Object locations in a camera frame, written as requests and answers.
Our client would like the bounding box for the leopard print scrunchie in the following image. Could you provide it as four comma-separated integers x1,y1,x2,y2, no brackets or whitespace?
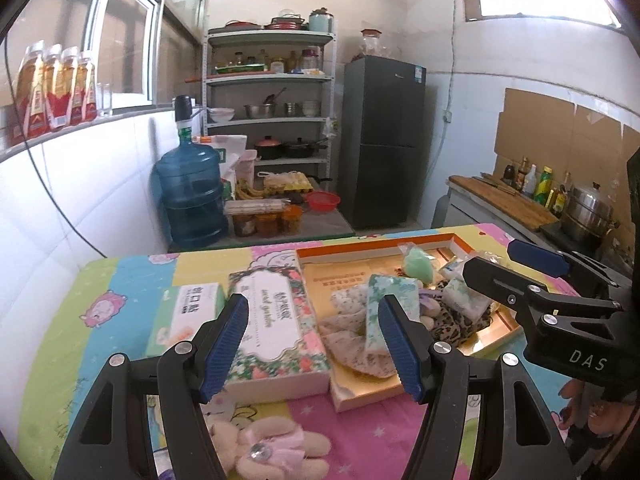
431,301,491,348

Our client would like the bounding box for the white green tissue pack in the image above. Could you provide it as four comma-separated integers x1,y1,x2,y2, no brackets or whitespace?
364,274,421,356

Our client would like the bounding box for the white floral scrunchie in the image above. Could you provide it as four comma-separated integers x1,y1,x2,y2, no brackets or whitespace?
318,284,396,379

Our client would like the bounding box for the beige bear purple dress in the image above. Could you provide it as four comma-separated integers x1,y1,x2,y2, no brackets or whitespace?
419,289,442,330

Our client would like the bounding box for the person's right hand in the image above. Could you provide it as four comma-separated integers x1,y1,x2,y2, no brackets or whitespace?
559,379,639,437

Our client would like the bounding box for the green white medicine box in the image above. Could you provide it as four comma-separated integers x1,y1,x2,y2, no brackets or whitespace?
145,283,226,356

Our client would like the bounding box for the wooden cutting board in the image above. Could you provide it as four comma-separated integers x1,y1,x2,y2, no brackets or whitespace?
447,176,558,232

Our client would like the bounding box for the steel steamer pot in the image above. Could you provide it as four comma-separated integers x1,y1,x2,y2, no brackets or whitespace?
561,182,620,243

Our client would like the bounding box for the floral tissue box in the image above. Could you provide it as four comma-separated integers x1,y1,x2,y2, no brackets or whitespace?
224,266,330,404

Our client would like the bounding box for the orange shallow cardboard box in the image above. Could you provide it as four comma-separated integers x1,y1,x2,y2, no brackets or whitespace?
294,232,524,414

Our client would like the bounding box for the green condiment bottle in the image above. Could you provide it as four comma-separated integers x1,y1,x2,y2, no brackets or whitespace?
534,166,553,206

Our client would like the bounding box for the mint green sponge in bag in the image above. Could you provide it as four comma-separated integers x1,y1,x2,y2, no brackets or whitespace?
399,243,434,286

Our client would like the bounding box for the beige bear pink dress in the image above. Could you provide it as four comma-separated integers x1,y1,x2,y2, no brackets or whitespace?
202,402,332,479

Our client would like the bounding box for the colourful cartoon bed sheet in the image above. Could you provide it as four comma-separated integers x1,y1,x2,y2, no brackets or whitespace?
14,222,582,480

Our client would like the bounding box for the red plastic basket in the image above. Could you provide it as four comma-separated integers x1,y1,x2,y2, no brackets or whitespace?
306,191,341,214

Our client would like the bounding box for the blue water jug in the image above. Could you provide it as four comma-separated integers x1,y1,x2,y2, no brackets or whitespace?
152,94,228,250

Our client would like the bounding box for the egg tray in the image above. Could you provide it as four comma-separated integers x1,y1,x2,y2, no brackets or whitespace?
257,171,314,193

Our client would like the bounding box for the pink plastic bin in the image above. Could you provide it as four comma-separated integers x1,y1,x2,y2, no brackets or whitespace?
235,150,258,188

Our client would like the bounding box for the white green printed sack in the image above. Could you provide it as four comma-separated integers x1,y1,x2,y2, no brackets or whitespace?
192,134,247,181

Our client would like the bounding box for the black refrigerator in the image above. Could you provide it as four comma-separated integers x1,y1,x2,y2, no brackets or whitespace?
336,55,425,230

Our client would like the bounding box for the metal shelving rack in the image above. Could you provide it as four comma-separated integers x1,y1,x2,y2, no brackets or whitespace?
196,22,338,188

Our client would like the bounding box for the orange drink bottle pack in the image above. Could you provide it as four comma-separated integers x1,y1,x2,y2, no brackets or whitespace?
11,40,99,145

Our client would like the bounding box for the black hanging cable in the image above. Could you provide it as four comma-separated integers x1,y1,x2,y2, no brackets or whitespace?
1,39,109,260

